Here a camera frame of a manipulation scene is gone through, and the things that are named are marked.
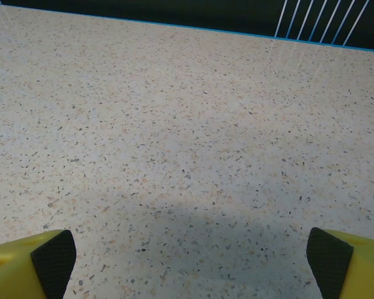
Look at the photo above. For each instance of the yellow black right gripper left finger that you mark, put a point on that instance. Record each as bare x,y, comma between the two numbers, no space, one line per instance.
15,268

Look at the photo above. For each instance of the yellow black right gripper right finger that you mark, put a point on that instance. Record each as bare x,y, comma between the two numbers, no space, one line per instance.
355,268

